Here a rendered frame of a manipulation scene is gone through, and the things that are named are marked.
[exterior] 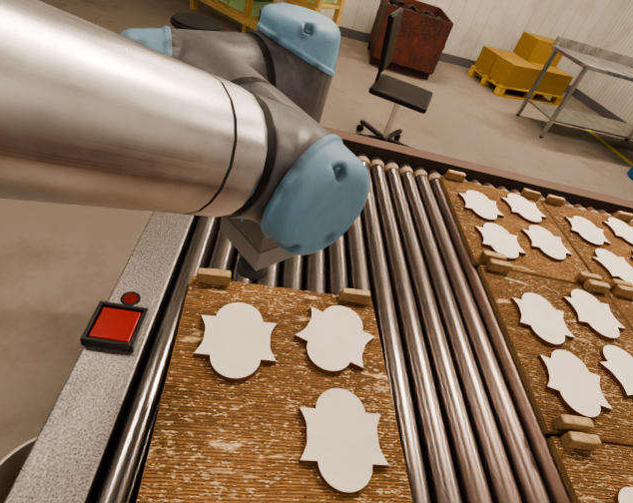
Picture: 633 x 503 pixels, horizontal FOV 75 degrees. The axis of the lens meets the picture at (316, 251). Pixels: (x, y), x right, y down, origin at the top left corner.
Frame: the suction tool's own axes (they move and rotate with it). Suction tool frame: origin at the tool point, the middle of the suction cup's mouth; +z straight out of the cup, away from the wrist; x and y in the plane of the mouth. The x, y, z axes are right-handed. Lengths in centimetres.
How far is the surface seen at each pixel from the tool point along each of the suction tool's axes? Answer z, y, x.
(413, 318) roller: 18.5, -12.4, -34.0
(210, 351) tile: 15.7, -0.2, 5.2
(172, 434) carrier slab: 16.8, -8.1, 15.2
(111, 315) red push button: 17.4, 14.4, 14.2
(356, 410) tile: 15.7, -20.2, -8.0
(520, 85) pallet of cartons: 93, 206, -610
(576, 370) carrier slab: 16, -39, -52
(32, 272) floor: 110, 124, 11
